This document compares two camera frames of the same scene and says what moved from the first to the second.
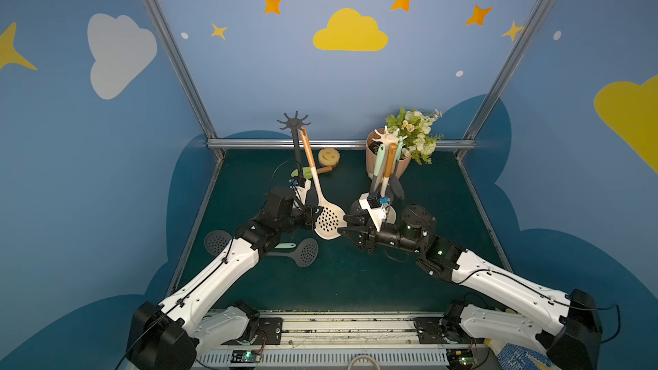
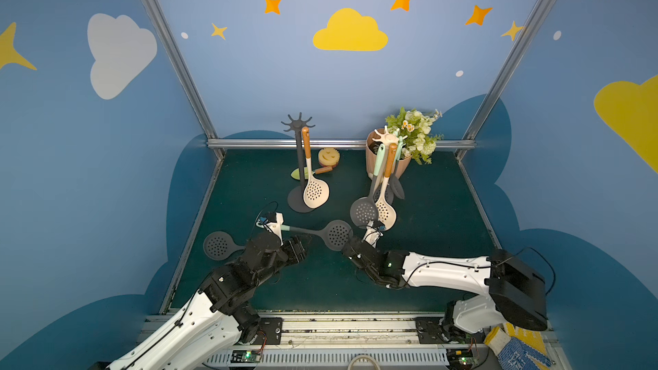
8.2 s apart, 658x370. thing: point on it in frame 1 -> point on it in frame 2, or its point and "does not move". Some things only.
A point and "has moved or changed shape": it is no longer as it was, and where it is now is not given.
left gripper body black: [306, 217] -> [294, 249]
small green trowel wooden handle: [308, 171] does not move
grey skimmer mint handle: [396, 187] does not move
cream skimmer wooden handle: [331, 220] has moved or changed shape
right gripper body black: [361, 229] -> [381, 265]
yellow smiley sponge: [329, 157] does not move
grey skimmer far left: [216, 241] does not move
